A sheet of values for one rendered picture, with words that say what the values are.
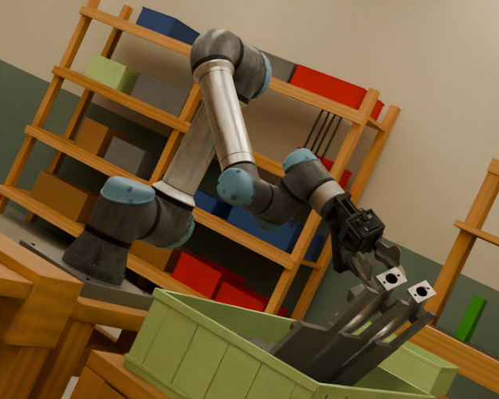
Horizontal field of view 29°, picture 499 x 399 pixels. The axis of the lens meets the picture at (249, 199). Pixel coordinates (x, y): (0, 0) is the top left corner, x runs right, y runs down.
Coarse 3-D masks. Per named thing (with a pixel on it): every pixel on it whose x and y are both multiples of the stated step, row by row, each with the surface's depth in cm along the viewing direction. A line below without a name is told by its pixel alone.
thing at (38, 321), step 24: (0, 240) 199; (24, 264) 185; (48, 264) 196; (48, 288) 186; (72, 288) 192; (0, 312) 185; (24, 312) 183; (48, 312) 189; (0, 336) 184; (24, 336) 186; (48, 336) 192
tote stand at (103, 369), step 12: (96, 360) 191; (108, 360) 189; (120, 360) 194; (84, 372) 192; (96, 372) 190; (108, 372) 188; (120, 372) 186; (132, 372) 189; (84, 384) 191; (96, 384) 189; (108, 384) 188; (120, 384) 185; (132, 384) 183; (144, 384) 184; (72, 396) 192; (84, 396) 190; (96, 396) 188; (108, 396) 186; (120, 396) 184; (132, 396) 183; (144, 396) 181; (156, 396) 180; (168, 396) 183
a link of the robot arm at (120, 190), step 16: (112, 192) 216; (128, 192) 216; (144, 192) 218; (96, 208) 218; (112, 208) 216; (128, 208) 216; (144, 208) 219; (160, 208) 224; (96, 224) 217; (112, 224) 216; (128, 224) 217; (144, 224) 221; (128, 240) 219
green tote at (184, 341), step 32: (160, 320) 188; (192, 320) 184; (224, 320) 213; (256, 320) 224; (288, 320) 236; (160, 352) 186; (192, 352) 183; (224, 352) 179; (256, 352) 175; (160, 384) 185; (192, 384) 181; (224, 384) 178; (256, 384) 174; (288, 384) 171; (320, 384) 168; (384, 384) 225
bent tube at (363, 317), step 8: (384, 272) 196; (392, 272) 196; (400, 272) 197; (384, 280) 195; (392, 280) 198; (400, 280) 196; (384, 288) 194; (392, 288) 194; (384, 296) 198; (368, 304) 203; (376, 304) 201; (360, 312) 203; (368, 312) 202; (376, 312) 202; (352, 320) 203; (360, 320) 203; (368, 320) 203; (344, 328) 202; (352, 328) 202
